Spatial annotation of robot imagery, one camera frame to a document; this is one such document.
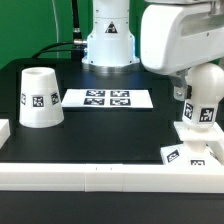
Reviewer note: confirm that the white lamp base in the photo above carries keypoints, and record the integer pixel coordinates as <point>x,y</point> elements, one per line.
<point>196,148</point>

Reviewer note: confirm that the white marker tag board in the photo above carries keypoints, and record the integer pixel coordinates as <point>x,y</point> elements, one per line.
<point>107,98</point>

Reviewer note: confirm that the white lamp bulb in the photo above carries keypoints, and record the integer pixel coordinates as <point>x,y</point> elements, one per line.
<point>207,83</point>

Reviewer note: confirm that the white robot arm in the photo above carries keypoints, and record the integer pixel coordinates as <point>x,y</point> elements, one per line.
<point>111,45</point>

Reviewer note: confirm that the white front wall bar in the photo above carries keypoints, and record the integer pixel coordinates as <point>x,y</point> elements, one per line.
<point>110,177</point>

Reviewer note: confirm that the white left wall bar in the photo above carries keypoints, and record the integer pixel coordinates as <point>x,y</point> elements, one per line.
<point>4,131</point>

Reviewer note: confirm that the white lamp shade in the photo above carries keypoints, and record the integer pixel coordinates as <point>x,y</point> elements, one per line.
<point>40,103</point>

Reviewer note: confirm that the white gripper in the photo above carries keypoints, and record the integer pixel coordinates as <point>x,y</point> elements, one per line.
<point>176,35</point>

